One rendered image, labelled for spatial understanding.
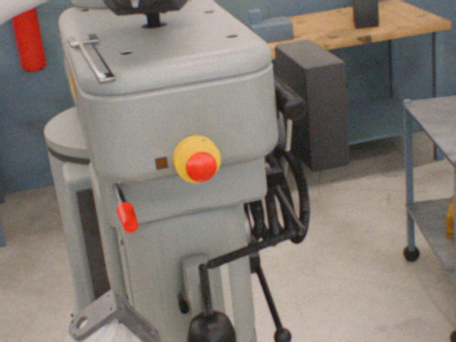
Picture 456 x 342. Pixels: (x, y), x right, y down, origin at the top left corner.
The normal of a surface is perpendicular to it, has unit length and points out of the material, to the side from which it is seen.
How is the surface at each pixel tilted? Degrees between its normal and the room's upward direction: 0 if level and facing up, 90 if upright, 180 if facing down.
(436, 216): 0
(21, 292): 0
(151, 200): 90
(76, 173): 0
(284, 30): 90
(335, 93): 90
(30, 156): 90
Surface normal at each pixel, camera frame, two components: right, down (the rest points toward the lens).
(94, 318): -0.54, -0.64
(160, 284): -0.04, 0.39
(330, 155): 0.25, 0.35
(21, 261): -0.10, -0.92
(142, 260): -0.42, 0.38
